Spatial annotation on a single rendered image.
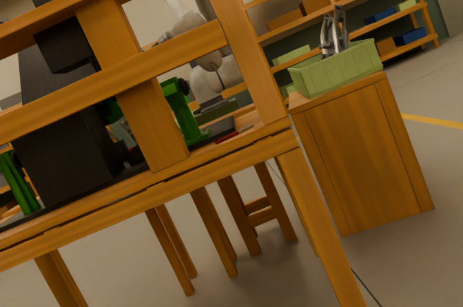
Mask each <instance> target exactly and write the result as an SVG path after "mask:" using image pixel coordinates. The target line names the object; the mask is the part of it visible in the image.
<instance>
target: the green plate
mask: <svg viewBox="0 0 463 307"><path fill-rule="evenodd" d="M106 101H107V103H108V105H109V107H110V109H111V111H112V114H111V115H110V116H107V117H106V118H107V119H108V120H109V121H110V122H111V123H112V124H113V123H116V122H118V121H119V120H120V119H122V117H124V114H123V112H122V110H121V108H120V106H119V104H118V102H114V101H113V100H112V99H111V98H108V99H106Z"/></svg>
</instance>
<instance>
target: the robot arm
mask: <svg viewBox="0 0 463 307"><path fill-rule="evenodd" d="M164 1H165V2H166V3H167V4H168V6H169V7H170V9H171V11H172V12H173V13H174V15H175V16H176V18H177V19H178V20H177V21H176V22H174V23H173V24H172V26H171V28H170V29H169V30H168V31H167V32H166V33H165V34H163V35H162V36H161V37H160V38H158V41H159V42H156V43H155V44H154V45H153V46H152V47H154V46H156V45H159V44H161V43H163V42H166V41H168V40H170V39H173V38H174V37H176V36H179V35H181V34H183V33H186V32H188V31H190V30H193V29H194V28H197V27H198V26H201V25H203V24H205V23H208V22H210V21H212V20H214V19H218V18H217V16H216V13H215V12H214V9H213V7H212V4H211V2H210V0H195V2H196V5H197V6H198V9H199V11H197V10H192V11H190V12H187V11H186V9H185V7H184V6H183V4H182V3H181V1H180V0H164ZM152 47H151V48H152ZM195 61H196V62H197V63H198V66H196V67H195V68H193V69H192V70H190V71H189V82H190V87H191V89H192V92H193V94H194V97H195V99H196V100H197V102H198V104H199V108H198V109H197V110H195V111H193V114H194V115H197V114H204V113H206V112H208V111H210V110H212V109H215V108H217V107H220V106H221V105H224V104H226V103H228V102H229V101H228V100H224V99H223V97H222V95H221V92H222V91H223V90H225V89H229V88H231V87H234V86H236V85H238V84H240V83H242V82H243V81H244V79H243V77H242V74H241V73H240V70H239V68H238V65H237V63H236V60H235V58H234V55H233V54H232V51H231V49H230V46H229V44H228V45H227V46H225V47H222V48H221V49H219V50H216V51H214V52H212V53H210V54H207V55H205V56H202V57H200V58H199V59H196V60H195Z"/></svg>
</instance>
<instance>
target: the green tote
mask: <svg viewBox="0 0 463 307"><path fill-rule="evenodd" d="M374 41H375V40H374V38H372V39H365V40H361V41H355V42H351V43H349V49H347V50H344V51H342V52H339V53H337V54H334V55H333V56H330V57H328V58H325V59H323V60H322V59H321V57H320V56H321V54H319V55H317V56H315V57H312V58H310V59H307V60H306V61H303V62H301V63H299V64H296V65H294V66H291V67H289V68H287V70H288V71H289V73H290V75H291V78H292V81H293V82H294V85H295V89H296V90H297V92H300V93H301V94H303V95H305V96H307V97H308V98H310V99H312V98H315V97H317V96H320V95H322V94H325V93H327V92H330V91H331V90H334V89H336V88H339V87H342V86H343V85H346V84H348V83H351V82H353V81H356V80H358V79H360V78H362V77H365V76H367V75H370V74H372V73H374V72H377V71H379V70H382V69H384V68H383V64H382V63H381V60H380V57H379V55H378V51H377V50H376V47H375V43H374Z"/></svg>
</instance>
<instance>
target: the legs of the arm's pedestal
mask: <svg viewBox="0 0 463 307"><path fill-rule="evenodd" d="M254 169H255V170H256V173H257V175H258V177H259V180H260V182H261V184H262V186H263V189H264V191H265V193H266V195H264V196H262V197H260V198H257V199H255V200H252V201H250V202H248V203H245V204H244V202H243V200H242V198H241V196H240V194H239V191H238V189H237V187H236V184H235V182H234V180H233V178H232V175H230V176H227V177H225V178H223V179H220V180H218V181H217V183H218V186H219V187H220V190H221V192H222V194H223V197H224V199H225V201H226V203H227V206H228V207H229V210H230V211H231V214H232V216H233V218H234V221H235V223H236V225H237V227H238V230H239V231H240V234H241V235H242V238H243V240H244V242H245V245H246V247H247V249H248V251H249V254H250V255H251V257H253V256H256V255H259V254H261V253H262V252H261V249H260V246H259V243H258V241H257V239H256V238H257V237H258V234H257V231H256V229H255V227H256V226H259V225H261V224H264V223H266V222H268V221H271V220H273V219H277V221H278V223H279V225H280V227H281V230H282V232H283V235H284V237H285V239H286V241H287V242H290V241H292V240H294V239H297V236H296V233H295V231H294V228H293V226H292V225H291V222H290V220H289V217H288V215H287V212H286V211H285V208H284V206H283V204H282V201H281V199H280V196H279V195H278V192H277V190H276V187H275V185H274V182H273V180H272V179H271V176H270V174H269V171H268V169H267V166H266V164H265V161H264V162H260V163H258V164H256V165H254ZM270 205H271V207H268V206H270ZM265 207H268V208H266V209H264V208H265ZM261 209H263V210H262V211H259V210H261ZM256 211H259V212H257V213H254V212H256ZM251 213H254V214H252V215H249V214H251Z"/></svg>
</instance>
